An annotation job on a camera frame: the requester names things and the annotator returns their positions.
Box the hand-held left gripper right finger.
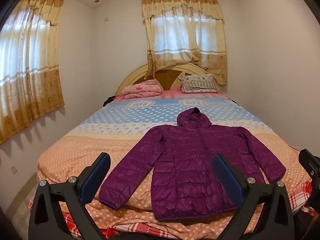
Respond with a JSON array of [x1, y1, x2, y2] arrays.
[[212, 153, 295, 240]]

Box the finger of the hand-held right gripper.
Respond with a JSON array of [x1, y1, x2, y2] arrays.
[[299, 149, 320, 180]]

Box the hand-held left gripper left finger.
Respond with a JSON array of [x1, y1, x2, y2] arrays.
[[29, 152, 112, 240]]

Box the purple hooded puffer jacket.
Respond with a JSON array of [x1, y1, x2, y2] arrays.
[[98, 107, 287, 222]]

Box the red plaid sheet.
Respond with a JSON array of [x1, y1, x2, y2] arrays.
[[29, 182, 318, 240]]

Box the bed with polka-dot sheet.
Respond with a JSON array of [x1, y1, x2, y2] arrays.
[[36, 90, 316, 240]]

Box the dark cloth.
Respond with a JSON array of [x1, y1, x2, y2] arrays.
[[103, 95, 118, 106]]

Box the pink folded blanket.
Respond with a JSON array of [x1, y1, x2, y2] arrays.
[[122, 79, 163, 100]]

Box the striped frilled pillow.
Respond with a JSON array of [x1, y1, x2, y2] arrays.
[[178, 74, 218, 94]]

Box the cream wooden headboard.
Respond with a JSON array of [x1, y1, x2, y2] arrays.
[[115, 62, 223, 98]]

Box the wide yellow patterned curtain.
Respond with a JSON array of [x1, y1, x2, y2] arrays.
[[0, 0, 65, 145]]

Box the narrow yellow patterned curtain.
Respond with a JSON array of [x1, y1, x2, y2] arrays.
[[141, 0, 228, 85]]

